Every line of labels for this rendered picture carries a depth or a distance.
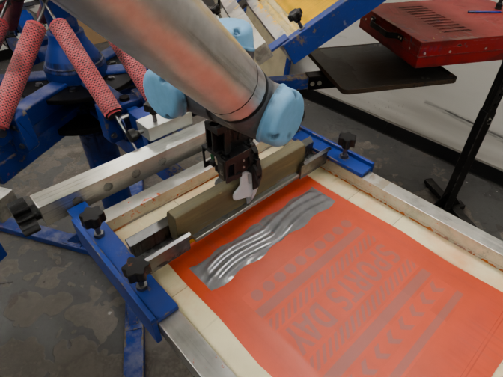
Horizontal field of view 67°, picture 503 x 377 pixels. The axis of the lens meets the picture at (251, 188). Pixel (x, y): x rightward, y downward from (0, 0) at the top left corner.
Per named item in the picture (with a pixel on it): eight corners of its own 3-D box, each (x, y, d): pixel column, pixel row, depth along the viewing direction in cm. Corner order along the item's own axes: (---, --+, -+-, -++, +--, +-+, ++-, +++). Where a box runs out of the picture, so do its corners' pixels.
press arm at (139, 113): (185, 145, 98) (183, 129, 95) (165, 154, 95) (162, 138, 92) (150, 120, 108) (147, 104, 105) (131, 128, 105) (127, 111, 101)
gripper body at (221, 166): (203, 169, 75) (197, 114, 67) (236, 151, 79) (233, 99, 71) (227, 187, 70) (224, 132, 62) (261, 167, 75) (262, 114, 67)
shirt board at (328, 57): (398, 58, 174) (403, 40, 169) (452, 98, 144) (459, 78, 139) (95, 86, 152) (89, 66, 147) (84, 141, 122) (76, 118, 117)
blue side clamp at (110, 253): (183, 325, 65) (177, 302, 61) (157, 344, 63) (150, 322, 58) (102, 231, 82) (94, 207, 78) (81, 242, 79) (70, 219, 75)
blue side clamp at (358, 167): (368, 185, 94) (374, 162, 89) (356, 194, 91) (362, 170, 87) (281, 136, 111) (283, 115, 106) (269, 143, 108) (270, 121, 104)
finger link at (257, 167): (242, 185, 78) (236, 147, 73) (248, 181, 79) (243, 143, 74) (257, 193, 75) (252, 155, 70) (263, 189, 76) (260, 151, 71)
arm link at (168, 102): (191, 84, 45) (248, 54, 52) (132, 61, 51) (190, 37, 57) (198, 138, 51) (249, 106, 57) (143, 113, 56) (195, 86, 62)
